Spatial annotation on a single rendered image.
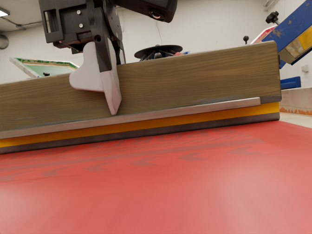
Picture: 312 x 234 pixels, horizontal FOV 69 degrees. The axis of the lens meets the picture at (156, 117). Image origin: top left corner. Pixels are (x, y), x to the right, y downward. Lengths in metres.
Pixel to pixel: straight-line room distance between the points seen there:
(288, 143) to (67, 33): 0.26
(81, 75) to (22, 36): 5.64
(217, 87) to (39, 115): 0.24
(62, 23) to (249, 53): 0.23
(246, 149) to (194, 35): 4.71
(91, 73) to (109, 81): 0.03
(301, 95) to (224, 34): 4.59
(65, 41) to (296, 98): 0.32
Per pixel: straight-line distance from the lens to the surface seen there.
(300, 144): 0.19
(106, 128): 0.32
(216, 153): 0.17
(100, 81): 0.28
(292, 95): 0.40
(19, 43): 5.94
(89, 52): 0.30
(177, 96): 0.29
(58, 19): 0.32
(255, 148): 0.18
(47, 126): 0.32
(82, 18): 0.31
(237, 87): 0.30
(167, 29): 4.89
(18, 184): 0.19
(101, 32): 0.28
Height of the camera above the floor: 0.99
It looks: 3 degrees down
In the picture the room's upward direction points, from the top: 8 degrees counter-clockwise
